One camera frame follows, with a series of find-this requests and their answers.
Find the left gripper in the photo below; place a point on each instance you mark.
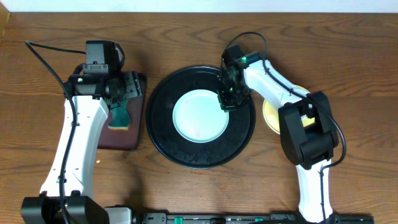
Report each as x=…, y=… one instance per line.
x=131, y=86

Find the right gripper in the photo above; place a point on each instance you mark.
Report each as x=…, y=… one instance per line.
x=226, y=104

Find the green sponge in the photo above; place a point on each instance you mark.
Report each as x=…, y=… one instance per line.
x=120, y=117

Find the light blue plate top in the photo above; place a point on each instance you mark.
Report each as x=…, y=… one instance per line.
x=197, y=116

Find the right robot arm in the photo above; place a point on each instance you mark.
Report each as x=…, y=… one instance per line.
x=307, y=133

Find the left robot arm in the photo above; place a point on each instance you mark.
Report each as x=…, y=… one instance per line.
x=102, y=110

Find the round black tray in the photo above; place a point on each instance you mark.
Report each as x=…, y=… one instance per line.
x=176, y=148

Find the rectangular black tray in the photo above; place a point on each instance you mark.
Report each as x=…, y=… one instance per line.
x=126, y=140

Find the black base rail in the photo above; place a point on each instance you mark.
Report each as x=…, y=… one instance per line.
x=233, y=218

